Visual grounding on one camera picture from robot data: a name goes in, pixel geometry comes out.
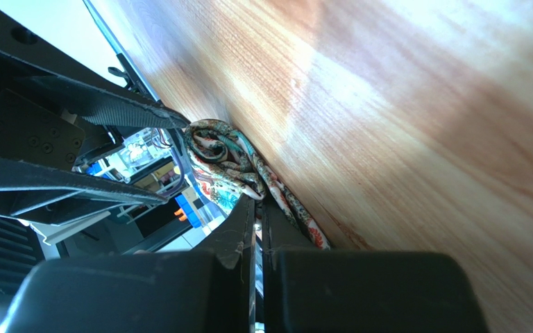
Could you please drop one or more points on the patterned paisley necktie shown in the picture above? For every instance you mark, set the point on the patterned paisley necktie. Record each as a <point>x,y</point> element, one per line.
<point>226,166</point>

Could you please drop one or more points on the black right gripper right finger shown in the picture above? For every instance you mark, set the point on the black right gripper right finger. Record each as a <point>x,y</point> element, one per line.
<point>307,289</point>

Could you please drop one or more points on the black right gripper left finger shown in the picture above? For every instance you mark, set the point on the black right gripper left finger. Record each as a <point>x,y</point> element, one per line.
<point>209,288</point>

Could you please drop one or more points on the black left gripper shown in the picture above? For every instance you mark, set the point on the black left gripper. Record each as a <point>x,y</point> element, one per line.
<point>46,97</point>

